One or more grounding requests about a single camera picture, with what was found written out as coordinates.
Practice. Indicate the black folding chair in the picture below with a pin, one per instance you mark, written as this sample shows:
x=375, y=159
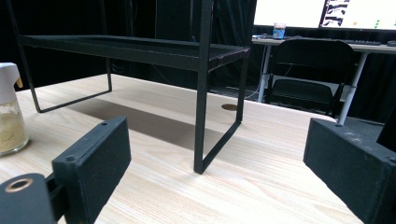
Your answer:
x=308, y=77

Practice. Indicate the clear cup with blue label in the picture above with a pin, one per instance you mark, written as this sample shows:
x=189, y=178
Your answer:
x=279, y=30

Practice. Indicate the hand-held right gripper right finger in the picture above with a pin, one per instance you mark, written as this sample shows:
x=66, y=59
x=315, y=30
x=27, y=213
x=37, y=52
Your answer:
x=351, y=165

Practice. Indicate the computer monitor with dark image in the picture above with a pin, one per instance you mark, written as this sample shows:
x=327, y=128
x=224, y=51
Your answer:
x=361, y=14

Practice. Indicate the black keyboard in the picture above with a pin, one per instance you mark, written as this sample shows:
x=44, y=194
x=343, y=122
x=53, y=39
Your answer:
x=361, y=41

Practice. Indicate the white desk with metal legs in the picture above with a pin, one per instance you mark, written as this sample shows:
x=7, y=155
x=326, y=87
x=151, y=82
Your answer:
x=358, y=62

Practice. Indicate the black metal shelf rack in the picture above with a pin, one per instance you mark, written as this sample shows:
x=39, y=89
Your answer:
x=202, y=93

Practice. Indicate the glass spice jar white lid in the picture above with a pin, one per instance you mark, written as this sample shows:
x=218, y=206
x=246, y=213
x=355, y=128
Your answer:
x=9, y=118

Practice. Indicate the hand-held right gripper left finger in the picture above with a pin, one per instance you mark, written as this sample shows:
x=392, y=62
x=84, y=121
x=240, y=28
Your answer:
x=93, y=174

